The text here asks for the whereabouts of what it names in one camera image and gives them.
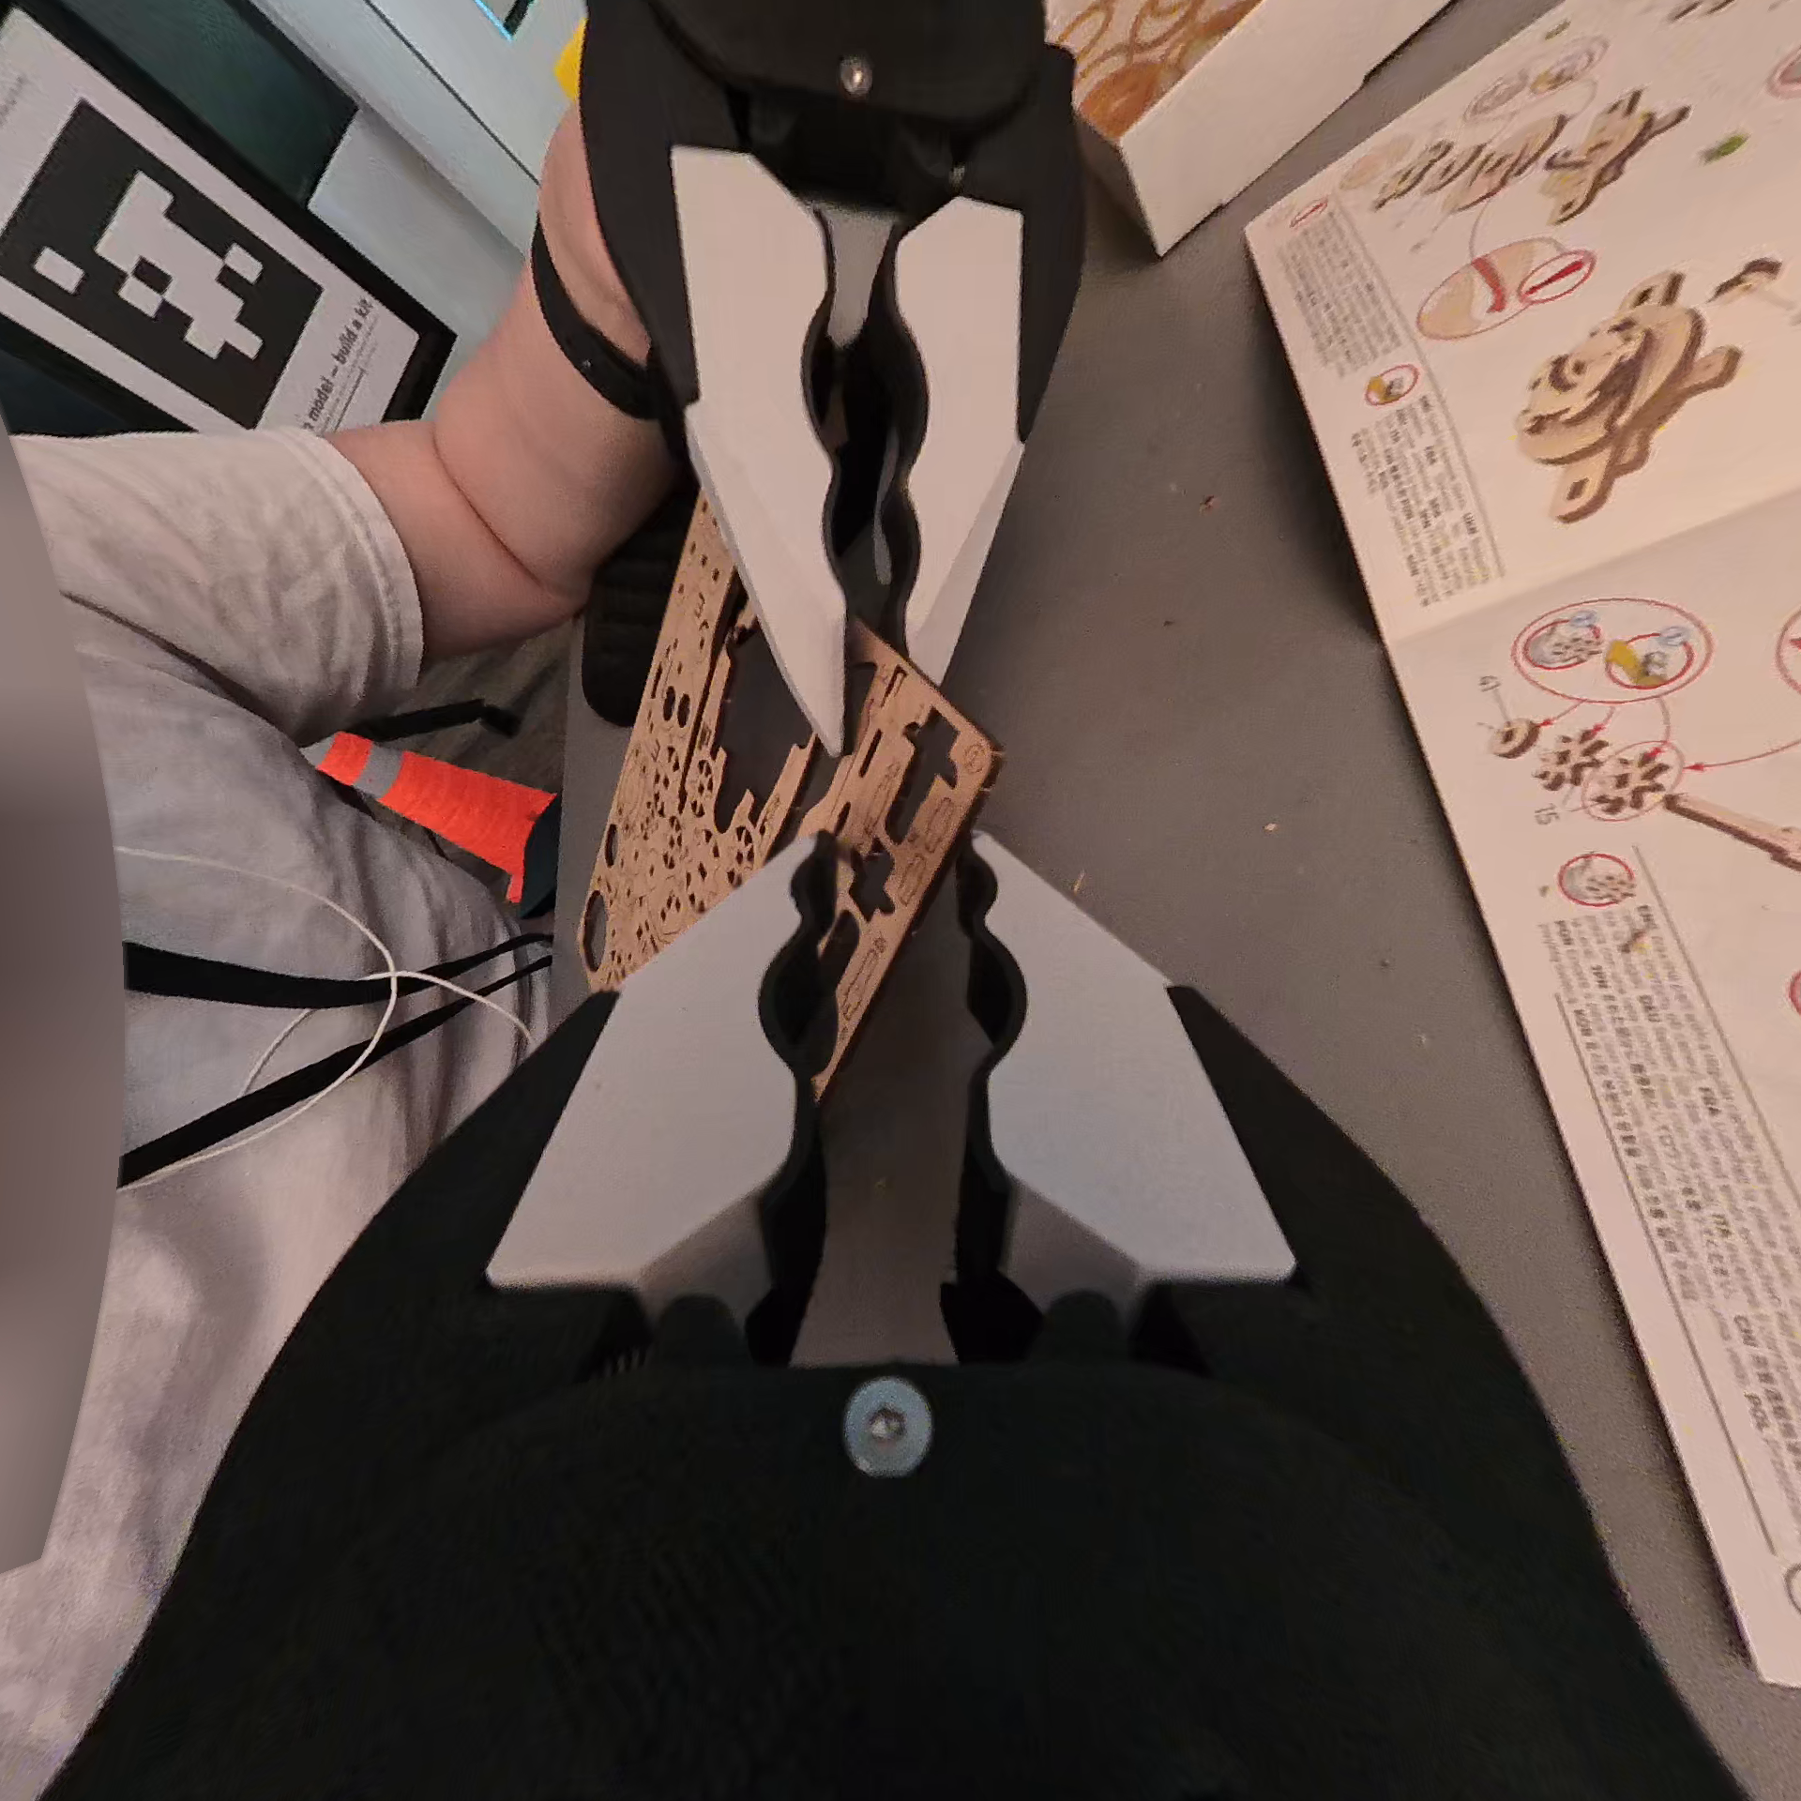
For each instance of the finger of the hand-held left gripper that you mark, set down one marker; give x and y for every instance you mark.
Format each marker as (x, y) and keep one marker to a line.
(977, 365)
(746, 365)

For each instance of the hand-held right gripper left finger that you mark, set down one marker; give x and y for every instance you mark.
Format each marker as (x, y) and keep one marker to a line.
(664, 1124)

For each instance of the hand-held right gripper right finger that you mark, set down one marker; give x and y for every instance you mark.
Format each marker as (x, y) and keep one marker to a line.
(1126, 1124)

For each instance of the wooden parts sheet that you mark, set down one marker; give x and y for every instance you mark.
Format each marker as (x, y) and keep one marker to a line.
(888, 691)

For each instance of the person's left hand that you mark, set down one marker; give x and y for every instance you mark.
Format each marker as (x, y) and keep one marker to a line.
(561, 464)

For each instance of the yellow plastic bin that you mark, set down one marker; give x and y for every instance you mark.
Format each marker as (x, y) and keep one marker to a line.
(567, 56)

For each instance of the orange tool with grey band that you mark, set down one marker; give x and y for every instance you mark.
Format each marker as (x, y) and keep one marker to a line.
(451, 811)

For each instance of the person's light grey clothing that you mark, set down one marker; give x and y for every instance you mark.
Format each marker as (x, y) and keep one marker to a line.
(283, 1239)

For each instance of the white teal box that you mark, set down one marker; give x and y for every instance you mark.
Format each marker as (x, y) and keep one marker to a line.
(423, 85)

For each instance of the printed instruction sheet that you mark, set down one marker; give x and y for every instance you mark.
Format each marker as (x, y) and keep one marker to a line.
(1620, 843)

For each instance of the black white tag board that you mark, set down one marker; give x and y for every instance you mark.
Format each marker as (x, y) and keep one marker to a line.
(155, 269)

